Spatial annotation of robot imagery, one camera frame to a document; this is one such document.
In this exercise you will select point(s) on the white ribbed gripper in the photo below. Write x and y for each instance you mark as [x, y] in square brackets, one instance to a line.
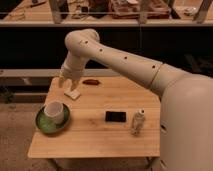
[72, 72]

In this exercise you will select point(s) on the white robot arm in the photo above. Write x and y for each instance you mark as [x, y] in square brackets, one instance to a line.
[186, 99]

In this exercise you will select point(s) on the small clear plastic bottle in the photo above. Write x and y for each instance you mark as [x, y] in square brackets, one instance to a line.
[137, 122]

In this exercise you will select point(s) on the dark red small object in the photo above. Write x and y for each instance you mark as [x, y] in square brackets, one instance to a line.
[91, 82]

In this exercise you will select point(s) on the white cup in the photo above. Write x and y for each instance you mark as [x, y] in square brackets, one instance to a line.
[54, 111]

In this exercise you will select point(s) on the green plate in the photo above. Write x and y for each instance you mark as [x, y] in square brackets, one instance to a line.
[47, 126]

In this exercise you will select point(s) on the black rectangular phone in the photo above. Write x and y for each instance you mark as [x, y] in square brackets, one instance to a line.
[112, 116]

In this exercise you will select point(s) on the wooden folding table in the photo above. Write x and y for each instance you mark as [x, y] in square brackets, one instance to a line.
[88, 135]

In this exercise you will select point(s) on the wooden workbench with clutter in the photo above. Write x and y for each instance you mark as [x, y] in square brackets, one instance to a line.
[103, 13]

